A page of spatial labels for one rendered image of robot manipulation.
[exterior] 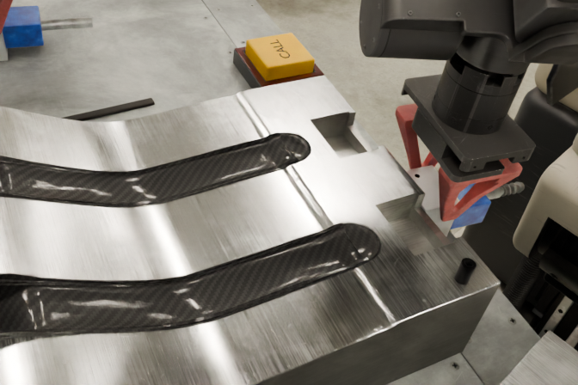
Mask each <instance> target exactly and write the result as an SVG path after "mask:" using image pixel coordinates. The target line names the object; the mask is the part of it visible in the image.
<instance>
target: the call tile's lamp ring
mask: <svg viewBox="0 0 578 385"><path fill-rule="evenodd" d="M235 50H236V51H237V53H238V55H239V56H240V57H241V59H242V60H243V62H244V63H245V64H246V65H247V66H248V68H249V69H250V71H251V72H252V74H253V75H254V76H255V78H256V79H257V81H258V82H259V84H260V85H261V86H262V87H265V86H269V85H275V84H279V83H287V82H291V81H296V80H301V79H305V78H310V77H314V76H323V75H324V74H323V72H322V71H321V70H320V69H319V68H318V67H317V65H316V64H315V63H314V68H313V69H314V71H315V72H312V73H308V74H303V75H298V76H290V77H286V78H281V79H276V80H272V81H267V82H265V81H264V79H263V78H262V77H261V75H260V73H259V72H258V71H257V69H256V68H255V67H254V65H252V63H251V62H250V61H249V59H248V58H247V56H246V55H245V53H244V52H243V51H245V50H246V46H245V47H239V48H235Z"/></svg>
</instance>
